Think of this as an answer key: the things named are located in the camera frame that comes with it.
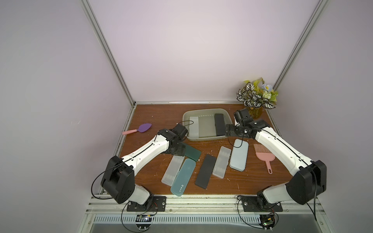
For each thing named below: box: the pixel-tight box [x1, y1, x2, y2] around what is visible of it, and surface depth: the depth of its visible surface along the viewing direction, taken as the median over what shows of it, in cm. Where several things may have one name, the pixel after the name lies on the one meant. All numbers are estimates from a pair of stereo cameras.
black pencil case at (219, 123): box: [214, 113, 226, 137], surface depth 111 cm
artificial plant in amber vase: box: [236, 77, 278, 118], surface depth 94 cm
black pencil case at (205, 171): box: [195, 154, 217, 190], surface depth 86 cm
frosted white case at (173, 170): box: [161, 155, 186, 187], surface depth 86 cm
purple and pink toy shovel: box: [121, 123, 153, 135], surface depth 107 cm
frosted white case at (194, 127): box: [188, 116, 199, 139], surface depth 105 cm
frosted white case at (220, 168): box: [212, 146, 232, 179], surface depth 88 cm
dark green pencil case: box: [182, 142, 202, 162], surface depth 92 cm
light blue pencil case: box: [229, 138, 250, 172], surface depth 90 cm
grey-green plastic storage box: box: [182, 108, 233, 142], surface depth 109 cm
